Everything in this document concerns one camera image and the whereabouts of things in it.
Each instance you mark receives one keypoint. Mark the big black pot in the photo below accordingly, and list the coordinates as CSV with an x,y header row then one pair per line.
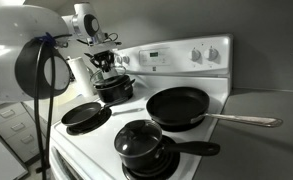
x,y
116,93

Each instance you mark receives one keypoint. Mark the small black frying pan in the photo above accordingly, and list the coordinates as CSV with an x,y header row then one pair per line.
x,y
81,113

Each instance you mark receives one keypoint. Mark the black flat utensil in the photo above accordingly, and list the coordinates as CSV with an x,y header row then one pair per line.
x,y
88,55

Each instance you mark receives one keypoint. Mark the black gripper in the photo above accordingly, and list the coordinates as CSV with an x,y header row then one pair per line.
x,y
103,57

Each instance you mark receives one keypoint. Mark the white stove knob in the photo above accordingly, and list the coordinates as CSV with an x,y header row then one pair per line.
x,y
211,54
194,55
119,60
126,60

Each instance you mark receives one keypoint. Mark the white electric stove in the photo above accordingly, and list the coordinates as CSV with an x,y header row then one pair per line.
x,y
186,73

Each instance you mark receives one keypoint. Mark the grey drawer cabinet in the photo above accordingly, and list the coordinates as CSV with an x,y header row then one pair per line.
x,y
16,131

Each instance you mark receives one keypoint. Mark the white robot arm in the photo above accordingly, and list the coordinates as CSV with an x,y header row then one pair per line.
x,y
16,30

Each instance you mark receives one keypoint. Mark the glass lid with black knob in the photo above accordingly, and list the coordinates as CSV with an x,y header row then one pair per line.
x,y
112,81

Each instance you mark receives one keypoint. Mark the black coil burner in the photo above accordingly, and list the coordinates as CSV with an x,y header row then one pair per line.
x,y
171,166
92,126

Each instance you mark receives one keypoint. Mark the white paper towel roll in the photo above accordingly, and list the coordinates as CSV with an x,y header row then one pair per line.
x,y
81,75

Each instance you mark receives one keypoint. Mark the small black saucepan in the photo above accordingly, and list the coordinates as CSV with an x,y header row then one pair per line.
x,y
192,147

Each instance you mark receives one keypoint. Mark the white utensil crock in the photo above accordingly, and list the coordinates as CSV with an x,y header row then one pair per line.
x,y
110,74

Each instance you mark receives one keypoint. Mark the glass saucepan lid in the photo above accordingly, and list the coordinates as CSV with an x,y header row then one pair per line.
x,y
137,138

